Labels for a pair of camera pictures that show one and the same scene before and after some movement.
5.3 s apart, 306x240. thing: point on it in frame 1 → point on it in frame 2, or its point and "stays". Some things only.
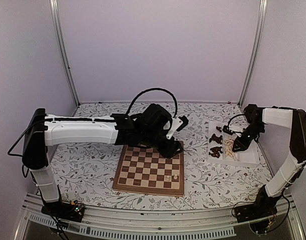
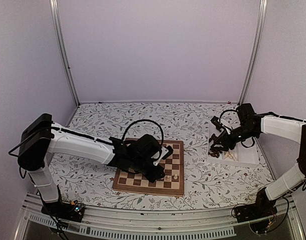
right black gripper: x=243 y=145 → x=222 y=140
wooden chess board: x=146 y=170 stays
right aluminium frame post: x=261 y=27 stays
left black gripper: x=170 y=151 → x=159 y=174
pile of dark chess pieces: x=215 y=151 stays
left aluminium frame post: x=61 y=48 stays
